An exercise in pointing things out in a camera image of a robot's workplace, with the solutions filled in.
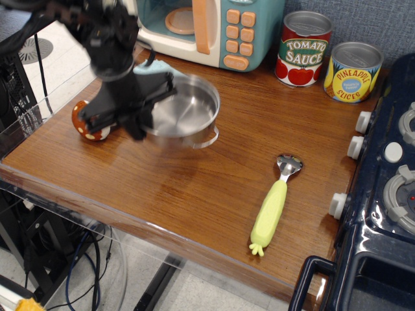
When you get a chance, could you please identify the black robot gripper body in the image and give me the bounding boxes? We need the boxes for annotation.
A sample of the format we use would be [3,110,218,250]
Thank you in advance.
[78,71,177,133]

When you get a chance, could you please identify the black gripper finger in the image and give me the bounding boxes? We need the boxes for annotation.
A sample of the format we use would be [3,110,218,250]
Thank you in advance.
[137,104,154,128]
[118,115,146,141]

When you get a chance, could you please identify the stainless steel pot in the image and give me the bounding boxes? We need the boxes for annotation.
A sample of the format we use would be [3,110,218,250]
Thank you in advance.
[141,75,220,149]

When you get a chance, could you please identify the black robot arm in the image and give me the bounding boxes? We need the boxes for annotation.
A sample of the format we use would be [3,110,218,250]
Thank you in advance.
[1,1,177,141]

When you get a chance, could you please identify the plush brown mushroom toy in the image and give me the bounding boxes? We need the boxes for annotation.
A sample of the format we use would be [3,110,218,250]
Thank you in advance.
[71,100,111,141]

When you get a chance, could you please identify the light blue folded cloth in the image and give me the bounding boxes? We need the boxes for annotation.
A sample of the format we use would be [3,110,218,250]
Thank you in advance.
[133,60,184,76]

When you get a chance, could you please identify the clear acrylic table guard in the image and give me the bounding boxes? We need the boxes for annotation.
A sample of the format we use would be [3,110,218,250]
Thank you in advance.
[0,32,292,292]

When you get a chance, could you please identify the toy microwave teal and cream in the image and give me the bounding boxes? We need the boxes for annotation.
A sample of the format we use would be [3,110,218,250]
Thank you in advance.
[125,1,285,72]

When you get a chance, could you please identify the tomato sauce can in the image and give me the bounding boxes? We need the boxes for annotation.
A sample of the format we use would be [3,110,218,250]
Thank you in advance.
[275,10,333,87]

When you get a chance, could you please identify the pineapple slices can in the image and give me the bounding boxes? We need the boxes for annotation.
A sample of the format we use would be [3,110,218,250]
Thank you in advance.
[324,41,384,104]

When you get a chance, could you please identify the dark blue toy stove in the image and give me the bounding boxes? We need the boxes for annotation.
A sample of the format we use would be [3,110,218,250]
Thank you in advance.
[289,54,414,310]

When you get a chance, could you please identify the blue cable under table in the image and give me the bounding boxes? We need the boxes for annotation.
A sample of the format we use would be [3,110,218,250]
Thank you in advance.
[64,231,101,311]

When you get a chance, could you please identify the black metal frame stand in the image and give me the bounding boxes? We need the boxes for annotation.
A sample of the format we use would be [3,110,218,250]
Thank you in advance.
[1,52,100,305]

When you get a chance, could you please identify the black cable under table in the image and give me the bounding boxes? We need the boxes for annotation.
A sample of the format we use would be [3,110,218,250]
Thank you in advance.
[47,226,114,311]

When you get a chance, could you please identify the spoon with yellow-green handle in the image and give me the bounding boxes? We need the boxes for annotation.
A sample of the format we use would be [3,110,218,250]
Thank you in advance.
[248,154,303,257]

